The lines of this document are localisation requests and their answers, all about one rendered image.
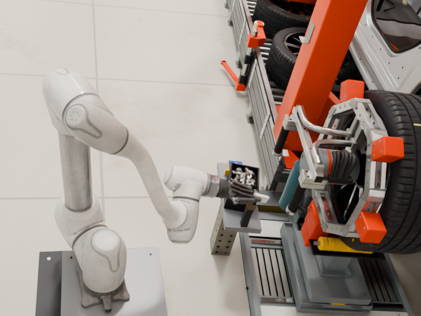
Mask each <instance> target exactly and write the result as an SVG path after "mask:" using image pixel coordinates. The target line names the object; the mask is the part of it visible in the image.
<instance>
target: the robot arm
mask: <svg viewBox="0 0 421 316"><path fill-rule="evenodd" d="M43 96H44V99H45V103H46V106H47V108H48V112H49V116H50V118H51V121H52V124H53V126H54V128H55V129H56V130H57V131H58V140H59V147H60V158H61V170H62V176H63V188H64V196H63V197H62V198H61V199H60V200H59V201H58V202H57V204H56V207H55V221H56V224H57V226H58V228H59V230H60V232H61V234H62V235H63V237H64V239H65V240H66V242H67V243H68V245H69V246H70V248H71V249H72V250H73V251H74V253H75V256H76V258H77V260H78V263H79V267H78V268H77V269H76V272H77V274H78V276H79V279H80V288H81V296H82V300H81V306H82V307H83V308H88V307H91V306H93V305H99V304H102V305H103V308H104V310H105V312H106V313H109V312H111V311H112V302H117V301H124V302H126V301H128V300H129V299H130V294H129V292H128V290H127V287H126V283H125V278H124V275H125V270H126V265H127V248H126V245H125V242H124V240H123V238H122V237H121V236H120V235H119V234H118V233H117V232H116V231H114V230H112V229H109V228H108V227H107V225H106V223H105V221H104V217H103V213H102V210H101V206H100V201H99V199H98V198H97V196H96V195H95V194H93V190H92V176H91V149H90V147H92V148H94V149H96V150H99V151H101V152H105V153H107V154H110V155H117V156H120V157H124V158H127V159H130V160H131V161H132V162H133V164H134V165H135V167H136V169H137V171H138V173H139V175H140V177H141V179H142V182H143V184H144V186H145V188H146V190H147V192H148V195H149V197H150V199H151V201H152V204H153V206H154V208H155V209H156V211H157V212H158V213H159V215H160V216H161V217H162V221H163V223H164V225H165V227H166V228H167V235H168V237H169V240H170V241H171V242H172V243H177V244H187V243H189V242H190V241H191V240H192V238H193V237H194V235H195V231H196V228H197V222H198V217H199V201H200V197H201V196H205V197H208V198H214V197H217V198H228V199H231V200H232V201H233V205H236V204H252V203H253V202H254V201H257V202H262V203H267V201H268V200H269V196H266V195H263V194H259V193H257V192H255V190H254V189H253V190H251V189H252V188H251V187H249V186H247V185H244V184H242V183H240V182H237V181H235V180H233V179H232V178H230V180H229V182H228V181H227V180H225V179H220V178H219V177H218V176H215V175H212V174H209V173H205V172H202V171H201V170H199V169H196V168H193V167H187V166H172V167H169V168H168V169H167V171H166V173H165V176H164V184H165V186H166V187H167V188H168V189H169V190H171V191H172V193H173V200H172V202H169V200H168V199H167V196H166V193H165V191H164V188H163V185H162V183H161V180H160V178H159V174H158V172H157V169H156V167H155V164H154V162H153V160H152V157H151V155H150V154H149V152H148V150H147V149H146V148H145V146H144V145H143V144H142V143H141V142H140V141H139V140H138V139H137V138H136V137H135V136H134V135H133V134H132V133H131V132H130V131H129V130H128V129H127V128H126V126H124V125H123V124H122V123H121V122H120V121H119V120H118V119H116V118H115V117H114V114H112V112H111V111H110V110H109V108H108V107H107V106H106V105H105V103H104V102H103V100H102V99H101V98H100V96H99V94H98V93H97V91H96V90H95V89H94V87H93V86H92V85H91V84H90V83H89V81H88V80H87V79H86V78H85V77H83V76H82V75H81V74H79V73H78V72H76V71H74V70H71V69H68V68H57V69H55V70H52V71H51V72H49V73H48V74H47V75H46V76H45V78H44V80H43Z"/></svg>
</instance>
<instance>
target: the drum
mask: <svg viewBox="0 0 421 316"><path fill-rule="evenodd" d="M318 151H319V153H320V157H321V160H322V162H323V165H324V167H325V168H324V169H323V171H324V172H325V174H326V176H327V175H328V174H330V173H331V168H332V164H333V156H332V152H333V151H337V150H332V149H320V148H318ZM338 151H340V150H338ZM302 169H304V170H310V169H309V165H308V161H307V159H306V156H305V153H304V151H303V153H302V154H301V158H300V162H299V173H301V171H302ZM359 173H360V161H358V162H356V164H355V166H354V168H353V170H352V172H351V174H350V176H351V177H352V179H353V183H354V182H355V181H356V180H357V179H358V176H359ZM327 184H337V183H329V182H327ZM337 185H346V184H337Z"/></svg>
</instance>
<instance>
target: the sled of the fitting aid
mask: <svg viewBox="0 0 421 316"><path fill-rule="evenodd" d="M302 226H303V223H288V222H283V225H282V227H281V229H280V234H281V239H282V243H283V248H284V254H285V257H286V263H287V266H288V271H289V277H290V280H291V286H292V289H293V294H294V300H295V303H296V308H297V312H312V313H339V314H353V315H368V313H369V312H370V310H371V309H372V308H373V305H372V301H371V302H370V303H369V305H357V304H343V303H318V302H309V299H308V294H307V291H306V286H305V283H304V278H303V273H302V270H301V265H300V262H299V258H298V252H297V249H296V245H295V242H294V237H293V235H294V232H295V231H296V230H297V231H301V228H302Z"/></svg>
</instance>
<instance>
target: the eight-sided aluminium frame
mask: <svg viewBox="0 0 421 316"><path fill-rule="evenodd" d="M354 113H355V114H356V116H357V117H358V119H359V122H360V124H361V126H362V127H363V131H364V133H365V135H366V139H367V150H366V169H365V188H364V191H363V194H362V196H361V198H360V200H359V202H358V204H357V205H356V207H355V209H354V211H353V212H352V214H351V216H350V218H349V220H348V222H347V224H339V223H338V221H337V218H336V215H335V212H334V209H333V206H332V203H331V200H330V197H329V194H328V184H326V186H325V188H324V189H323V190H322V189H311V190H312V198H314V203H315V206H316V210H317V213H318V216H319V219H320V223H321V228H322V229H323V231H324V232H325V233H332V234H337V235H341V236H345V237H354V238H359V235H358V233H357V230H356V228H355V221H356V219H357V218H358V216H359V214H360V213H361V212H370V213H375V212H376V211H377V209H378V208H379V206H380V205H381V204H382V202H383V199H384V198H385V191H386V189H385V179H386V169H387V163H386V162H377V168H376V161H372V142H374V141H376V140H378V139H379V138H381V137H383V136H388V134H387V130H385V128H384V126H383V124H382V122H381V120H380V119H379V117H378V115H377V113H376V111H375V109H374V107H373V105H372V103H371V101H370V100H369V99H364V98H352V99H351V100H348V101H345V102H343V103H339V104H337V105H333V106H332V107H331V109H330V111H329V114H328V116H327V119H326V121H325V124H324V126H323V127H326V128H329V129H330V128H331V126H332V125H333V126H332V129H336V130H339V129H340V127H341V125H342V123H343V121H344V119H345V117H346V116H348V115H352V114H354ZM334 120H335V122H334ZM327 136H328V138H327ZM326 138H327V139H336V136H333V135H326V134H320V136H319V137H318V140H322V139H326ZM375 168H376V178H375ZM322 199H323V202H322ZM323 203H324V205H323Z"/></svg>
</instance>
